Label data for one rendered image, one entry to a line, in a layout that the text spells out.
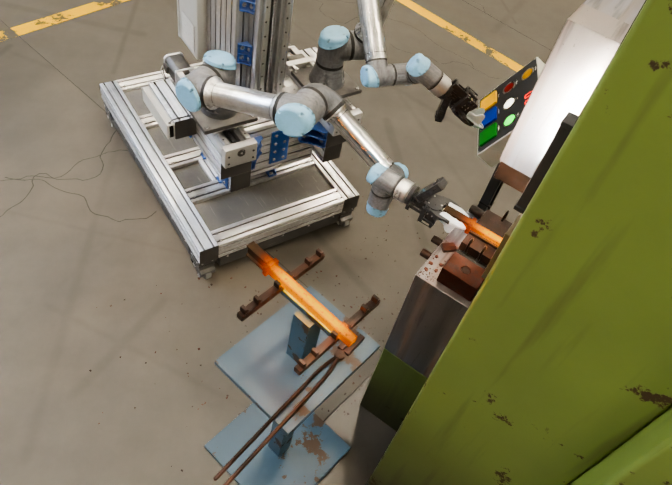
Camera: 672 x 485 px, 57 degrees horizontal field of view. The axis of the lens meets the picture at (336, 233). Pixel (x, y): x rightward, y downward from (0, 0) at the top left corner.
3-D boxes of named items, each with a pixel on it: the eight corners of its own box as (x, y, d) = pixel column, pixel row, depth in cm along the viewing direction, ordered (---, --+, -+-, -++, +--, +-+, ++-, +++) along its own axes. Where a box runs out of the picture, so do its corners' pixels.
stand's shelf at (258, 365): (214, 364, 177) (214, 360, 176) (309, 288, 200) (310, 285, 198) (287, 437, 167) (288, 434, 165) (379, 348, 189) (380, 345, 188)
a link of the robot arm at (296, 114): (200, 90, 228) (329, 121, 207) (174, 110, 218) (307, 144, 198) (193, 60, 219) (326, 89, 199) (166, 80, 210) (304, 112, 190)
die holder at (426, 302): (383, 348, 219) (415, 274, 186) (433, 283, 242) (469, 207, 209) (523, 444, 204) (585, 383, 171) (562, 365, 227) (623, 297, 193)
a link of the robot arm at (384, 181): (374, 174, 209) (380, 156, 203) (401, 191, 206) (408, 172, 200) (362, 186, 204) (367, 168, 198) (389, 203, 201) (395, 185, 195)
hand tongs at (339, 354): (224, 490, 153) (224, 489, 152) (212, 479, 155) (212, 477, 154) (364, 338, 188) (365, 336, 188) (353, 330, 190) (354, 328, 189)
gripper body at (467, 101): (479, 108, 210) (455, 86, 205) (460, 122, 215) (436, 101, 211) (479, 95, 215) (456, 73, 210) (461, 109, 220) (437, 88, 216)
